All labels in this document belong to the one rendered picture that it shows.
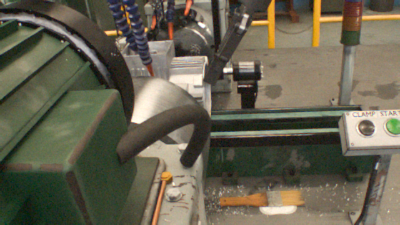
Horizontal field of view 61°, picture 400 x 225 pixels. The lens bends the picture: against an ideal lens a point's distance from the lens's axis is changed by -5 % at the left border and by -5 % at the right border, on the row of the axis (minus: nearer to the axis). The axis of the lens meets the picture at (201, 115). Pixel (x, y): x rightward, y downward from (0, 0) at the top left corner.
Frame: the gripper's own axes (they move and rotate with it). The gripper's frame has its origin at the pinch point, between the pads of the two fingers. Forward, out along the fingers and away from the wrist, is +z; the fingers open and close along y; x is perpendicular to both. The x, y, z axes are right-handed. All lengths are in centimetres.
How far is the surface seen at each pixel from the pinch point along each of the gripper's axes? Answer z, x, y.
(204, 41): 4.1, -3.4, -26.7
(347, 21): -19, 34, -34
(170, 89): -0.5, -7.9, 18.5
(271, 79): 18, 30, -61
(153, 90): -0.3, -10.6, 20.8
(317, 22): 13, 91, -233
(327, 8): 19, 167, -457
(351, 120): -10.2, 23.6, 19.3
